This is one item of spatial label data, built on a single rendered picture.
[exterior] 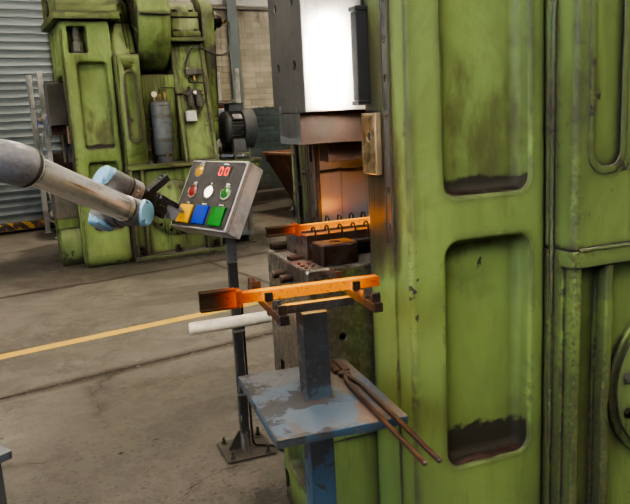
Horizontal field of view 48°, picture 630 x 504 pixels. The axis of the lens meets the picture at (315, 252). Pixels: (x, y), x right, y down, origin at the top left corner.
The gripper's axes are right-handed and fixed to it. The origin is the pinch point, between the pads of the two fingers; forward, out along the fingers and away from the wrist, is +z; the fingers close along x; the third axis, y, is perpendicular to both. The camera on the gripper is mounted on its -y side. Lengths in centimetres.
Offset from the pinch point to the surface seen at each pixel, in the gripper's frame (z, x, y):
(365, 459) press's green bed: 35, 90, 65
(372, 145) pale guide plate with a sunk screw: -17, 100, -18
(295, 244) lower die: 2, 63, 7
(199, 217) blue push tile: 1.2, 10.8, 2.0
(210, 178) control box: 2.0, 8.0, -14.2
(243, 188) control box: 3.7, 26.9, -11.6
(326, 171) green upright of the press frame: 12, 57, -23
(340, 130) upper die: -9, 79, -27
